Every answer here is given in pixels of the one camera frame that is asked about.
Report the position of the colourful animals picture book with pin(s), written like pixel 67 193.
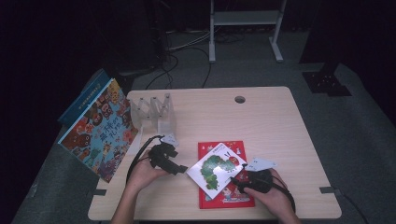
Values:
pixel 99 133

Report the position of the red picture book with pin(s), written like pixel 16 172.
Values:
pixel 227 197

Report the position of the black stand with base plate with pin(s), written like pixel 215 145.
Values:
pixel 124 79
pixel 327 82

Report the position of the black tape strip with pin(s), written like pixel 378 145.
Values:
pixel 327 190
pixel 99 192

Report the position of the blue monster picture book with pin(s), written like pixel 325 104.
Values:
pixel 82 99

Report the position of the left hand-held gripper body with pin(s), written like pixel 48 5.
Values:
pixel 160 154

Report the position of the white caterpillar picture book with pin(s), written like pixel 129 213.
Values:
pixel 214 171

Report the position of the white metal stand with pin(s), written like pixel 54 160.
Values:
pixel 246 18

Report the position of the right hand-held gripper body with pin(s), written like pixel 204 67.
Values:
pixel 260 180

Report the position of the person's right hand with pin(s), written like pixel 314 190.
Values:
pixel 274 199

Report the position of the clear acrylic book rack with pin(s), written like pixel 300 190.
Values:
pixel 162 115

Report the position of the person's left hand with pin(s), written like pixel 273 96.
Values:
pixel 144 174

